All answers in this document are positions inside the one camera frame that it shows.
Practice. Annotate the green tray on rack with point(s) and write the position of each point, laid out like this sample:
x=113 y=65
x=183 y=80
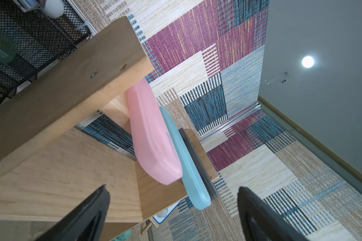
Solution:
x=8 y=48

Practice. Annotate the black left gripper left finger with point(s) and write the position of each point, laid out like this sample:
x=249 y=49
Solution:
x=85 y=222

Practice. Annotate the wooden two-tier shelf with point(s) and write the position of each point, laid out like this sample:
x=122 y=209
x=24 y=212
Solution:
x=48 y=167

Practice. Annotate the white round device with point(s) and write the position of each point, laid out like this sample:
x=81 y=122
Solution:
x=53 y=8

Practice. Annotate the black wire mesh rack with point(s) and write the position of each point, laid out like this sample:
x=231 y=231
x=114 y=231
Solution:
x=37 y=42

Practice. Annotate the wooden easel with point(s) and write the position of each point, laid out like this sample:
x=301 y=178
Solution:
x=149 y=223

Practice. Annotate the black pencil case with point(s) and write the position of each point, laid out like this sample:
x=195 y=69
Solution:
x=201 y=160

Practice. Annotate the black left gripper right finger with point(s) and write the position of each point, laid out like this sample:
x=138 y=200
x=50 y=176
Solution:
x=260 y=223

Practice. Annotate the whiteboard with blue frame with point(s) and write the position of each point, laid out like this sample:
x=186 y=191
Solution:
x=161 y=216

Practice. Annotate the light blue pencil case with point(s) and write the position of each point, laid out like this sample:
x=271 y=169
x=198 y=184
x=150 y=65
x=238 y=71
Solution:
x=194 y=185

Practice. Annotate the pink pencil case shelf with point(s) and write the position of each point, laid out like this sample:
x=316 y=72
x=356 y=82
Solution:
x=153 y=146

